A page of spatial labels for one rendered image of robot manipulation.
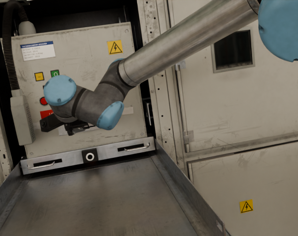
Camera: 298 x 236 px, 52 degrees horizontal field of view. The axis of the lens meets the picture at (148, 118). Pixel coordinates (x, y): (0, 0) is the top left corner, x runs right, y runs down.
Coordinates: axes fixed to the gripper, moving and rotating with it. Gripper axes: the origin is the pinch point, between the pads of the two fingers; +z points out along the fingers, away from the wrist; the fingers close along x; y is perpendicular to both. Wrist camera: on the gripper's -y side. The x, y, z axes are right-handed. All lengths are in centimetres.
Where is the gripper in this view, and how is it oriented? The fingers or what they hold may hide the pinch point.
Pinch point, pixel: (71, 130)
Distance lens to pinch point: 121.8
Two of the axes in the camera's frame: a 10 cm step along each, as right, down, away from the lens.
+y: 9.8, -1.7, 1.4
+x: -2.1, -9.2, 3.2
